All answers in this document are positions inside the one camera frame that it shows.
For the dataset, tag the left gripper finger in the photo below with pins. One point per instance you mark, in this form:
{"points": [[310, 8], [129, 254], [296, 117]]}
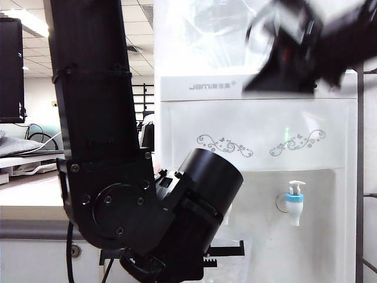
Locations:
{"points": [[210, 261], [228, 250]]}

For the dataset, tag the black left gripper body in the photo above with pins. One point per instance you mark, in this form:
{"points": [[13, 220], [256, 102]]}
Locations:
{"points": [[176, 263]]}

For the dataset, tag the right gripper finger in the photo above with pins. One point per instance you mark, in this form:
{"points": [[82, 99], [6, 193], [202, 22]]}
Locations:
{"points": [[279, 73]]}

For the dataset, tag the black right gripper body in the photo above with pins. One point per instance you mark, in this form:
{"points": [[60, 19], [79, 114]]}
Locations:
{"points": [[322, 56]]}

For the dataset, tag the clear textured plastic mug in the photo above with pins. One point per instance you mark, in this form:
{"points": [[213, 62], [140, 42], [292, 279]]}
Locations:
{"points": [[235, 268]]}

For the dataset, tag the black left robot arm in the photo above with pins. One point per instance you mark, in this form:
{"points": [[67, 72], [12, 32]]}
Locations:
{"points": [[88, 88]]}

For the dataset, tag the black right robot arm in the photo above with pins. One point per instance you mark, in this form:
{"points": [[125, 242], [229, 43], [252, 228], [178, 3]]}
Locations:
{"points": [[353, 38]]}

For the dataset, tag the white water dispenser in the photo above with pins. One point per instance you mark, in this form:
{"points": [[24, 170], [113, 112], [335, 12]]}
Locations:
{"points": [[265, 118]]}

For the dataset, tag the blue-collared cold water tap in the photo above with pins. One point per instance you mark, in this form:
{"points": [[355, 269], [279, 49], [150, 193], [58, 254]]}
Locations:
{"points": [[294, 209]]}

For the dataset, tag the plastic-wrapped water jug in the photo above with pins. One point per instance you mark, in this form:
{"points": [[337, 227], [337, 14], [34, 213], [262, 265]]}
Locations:
{"points": [[206, 35]]}

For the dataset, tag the white office desk cabinet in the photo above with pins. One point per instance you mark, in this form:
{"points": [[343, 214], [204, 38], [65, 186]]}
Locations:
{"points": [[29, 191]]}

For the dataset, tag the round metal drawer lock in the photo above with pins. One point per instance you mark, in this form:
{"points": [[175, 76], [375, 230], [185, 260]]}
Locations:
{"points": [[77, 251]]}

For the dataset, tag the black office chair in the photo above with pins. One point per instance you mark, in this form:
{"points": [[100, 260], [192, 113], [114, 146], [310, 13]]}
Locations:
{"points": [[148, 135]]}

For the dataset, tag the ceiling air vent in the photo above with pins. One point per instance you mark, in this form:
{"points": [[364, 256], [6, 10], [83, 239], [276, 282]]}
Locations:
{"points": [[132, 49]]}

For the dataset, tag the white desktop stand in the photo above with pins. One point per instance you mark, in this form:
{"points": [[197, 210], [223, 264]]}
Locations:
{"points": [[23, 164]]}

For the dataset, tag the grey padded sleeve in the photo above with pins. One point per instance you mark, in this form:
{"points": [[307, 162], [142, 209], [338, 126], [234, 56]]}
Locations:
{"points": [[17, 146]]}

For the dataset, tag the black computer monitor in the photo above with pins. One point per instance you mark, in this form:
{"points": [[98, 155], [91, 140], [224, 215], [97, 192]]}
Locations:
{"points": [[10, 70]]}

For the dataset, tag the long ceiling light panel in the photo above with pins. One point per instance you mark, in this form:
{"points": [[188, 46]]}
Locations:
{"points": [[26, 22]]}

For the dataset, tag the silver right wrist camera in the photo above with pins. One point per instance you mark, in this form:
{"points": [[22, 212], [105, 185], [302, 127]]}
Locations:
{"points": [[297, 17]]}

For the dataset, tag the dark metal rack frame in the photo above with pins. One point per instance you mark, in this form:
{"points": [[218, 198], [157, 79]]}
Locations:
{"points": [[360, 177]]}

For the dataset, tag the black wall shelf rack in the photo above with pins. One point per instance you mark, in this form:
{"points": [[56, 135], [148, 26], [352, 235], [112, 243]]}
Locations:
{"points": [[144, 97]]}

